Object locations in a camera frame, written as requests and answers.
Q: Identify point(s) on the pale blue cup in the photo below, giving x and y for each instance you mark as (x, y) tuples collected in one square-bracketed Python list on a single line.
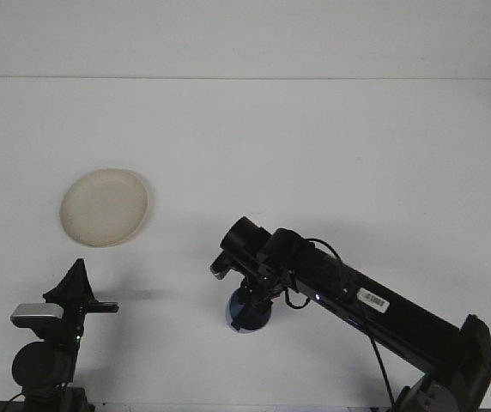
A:
[(262, 319)]

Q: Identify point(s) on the pale round plate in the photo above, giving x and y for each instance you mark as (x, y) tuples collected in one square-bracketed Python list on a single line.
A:
[(104, 208)]

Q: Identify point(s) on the white barcode label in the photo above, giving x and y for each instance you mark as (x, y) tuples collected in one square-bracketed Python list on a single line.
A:
[(373, 299)]

